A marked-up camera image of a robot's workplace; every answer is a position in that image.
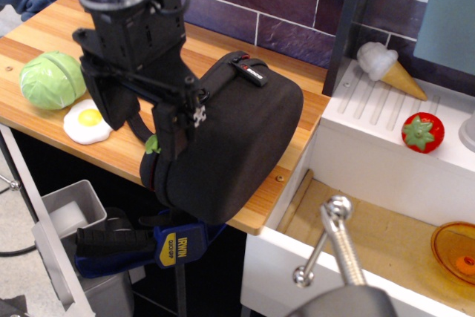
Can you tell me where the grey knob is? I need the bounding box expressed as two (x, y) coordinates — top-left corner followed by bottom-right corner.
(459, 112), (475, 152)

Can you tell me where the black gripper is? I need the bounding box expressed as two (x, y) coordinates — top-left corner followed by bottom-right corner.
(73, 0), (206, 161)

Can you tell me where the toy ice cream cone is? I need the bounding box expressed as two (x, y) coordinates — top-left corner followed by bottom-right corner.
(356, 42), (428, 101)

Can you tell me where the blue Irwin bar clamp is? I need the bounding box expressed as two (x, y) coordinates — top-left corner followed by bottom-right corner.
(74, 208), (226, 316)

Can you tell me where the orange plastic bowl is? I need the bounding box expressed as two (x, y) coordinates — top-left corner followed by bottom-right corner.
(430, 221), (474, 287)

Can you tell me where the red toy tomato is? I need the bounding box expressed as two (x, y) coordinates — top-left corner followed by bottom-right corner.
(401, 112), (445, 154)

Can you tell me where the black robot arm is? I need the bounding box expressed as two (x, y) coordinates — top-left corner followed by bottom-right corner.
(73, 0), (206, 161)

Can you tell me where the black zipper bag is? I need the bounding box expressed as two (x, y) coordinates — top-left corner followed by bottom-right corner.
(140, 50), (304, 225)

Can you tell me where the green taped zipper pull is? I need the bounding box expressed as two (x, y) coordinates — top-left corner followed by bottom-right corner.
(145, 134), (161, 154)

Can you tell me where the dark shelf post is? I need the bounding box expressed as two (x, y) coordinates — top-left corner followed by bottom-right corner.
(322, 0), (367, 97)

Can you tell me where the white toy sink unit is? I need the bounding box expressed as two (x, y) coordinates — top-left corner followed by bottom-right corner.
(240, 62), (474, 316)

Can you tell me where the grey plastic bin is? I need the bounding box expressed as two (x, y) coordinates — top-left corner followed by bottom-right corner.
(32, 180), (134, 316)

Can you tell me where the green toy cabbage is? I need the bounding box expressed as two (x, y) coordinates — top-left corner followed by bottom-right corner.
(19, 51), (86, 110)

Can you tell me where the toy fried egg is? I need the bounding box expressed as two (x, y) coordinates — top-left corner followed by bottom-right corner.
(63, 99), (112, 145)

